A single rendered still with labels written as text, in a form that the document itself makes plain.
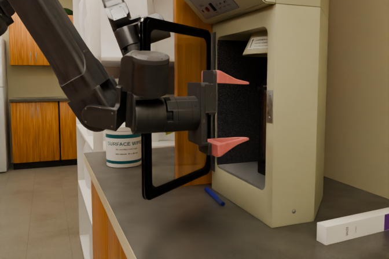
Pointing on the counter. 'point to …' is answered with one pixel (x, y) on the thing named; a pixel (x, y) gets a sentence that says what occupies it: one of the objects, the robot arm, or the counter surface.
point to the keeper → (270, 106)
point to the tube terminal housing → (287, 98)
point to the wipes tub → (123, 148)
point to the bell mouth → (257, 45)
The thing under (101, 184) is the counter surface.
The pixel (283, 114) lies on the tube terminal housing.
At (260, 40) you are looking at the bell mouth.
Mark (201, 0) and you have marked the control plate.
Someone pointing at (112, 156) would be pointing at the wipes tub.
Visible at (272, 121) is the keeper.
